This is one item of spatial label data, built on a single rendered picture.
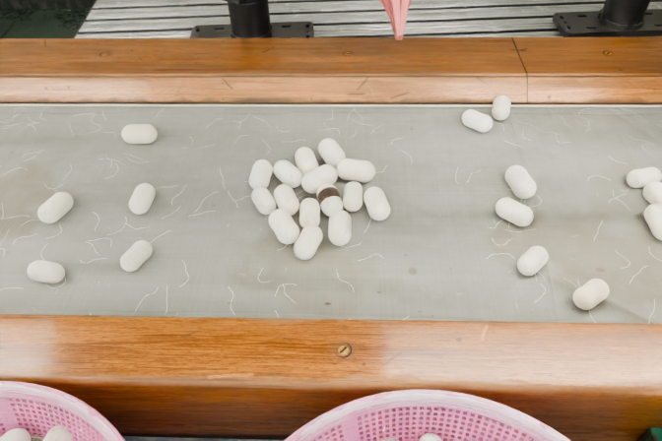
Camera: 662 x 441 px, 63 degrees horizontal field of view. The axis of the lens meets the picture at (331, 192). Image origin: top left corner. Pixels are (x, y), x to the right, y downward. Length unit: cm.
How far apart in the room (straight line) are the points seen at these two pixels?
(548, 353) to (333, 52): 43
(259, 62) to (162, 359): 39
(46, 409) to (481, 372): 29
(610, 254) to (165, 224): 40
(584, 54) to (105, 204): 57
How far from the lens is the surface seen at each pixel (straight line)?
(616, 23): 101
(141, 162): 60
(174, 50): 73
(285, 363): 39
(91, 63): 74
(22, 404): 45
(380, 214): 49
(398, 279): 46
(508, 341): 42
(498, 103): 63
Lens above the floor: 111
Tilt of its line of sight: 45 degrees down
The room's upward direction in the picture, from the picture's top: 2 degrees counter-clockwise
